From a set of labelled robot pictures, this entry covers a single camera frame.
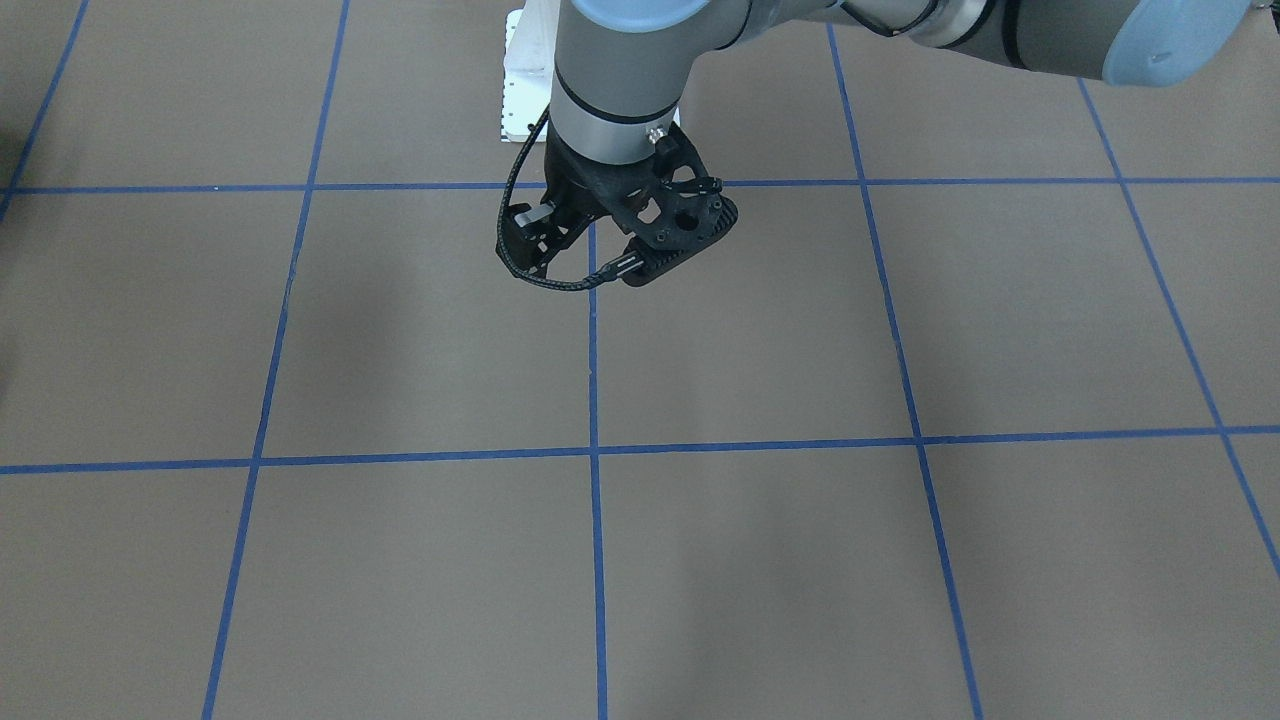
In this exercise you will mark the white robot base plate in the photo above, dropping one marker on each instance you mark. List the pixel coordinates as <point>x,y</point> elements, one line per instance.
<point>605,77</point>

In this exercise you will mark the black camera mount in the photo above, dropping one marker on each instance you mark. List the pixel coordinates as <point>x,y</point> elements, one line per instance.
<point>667,206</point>

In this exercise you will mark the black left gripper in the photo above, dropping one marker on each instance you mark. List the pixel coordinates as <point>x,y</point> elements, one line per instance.
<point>572,196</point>

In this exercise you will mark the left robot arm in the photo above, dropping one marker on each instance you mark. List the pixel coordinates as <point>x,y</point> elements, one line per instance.
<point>918,91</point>

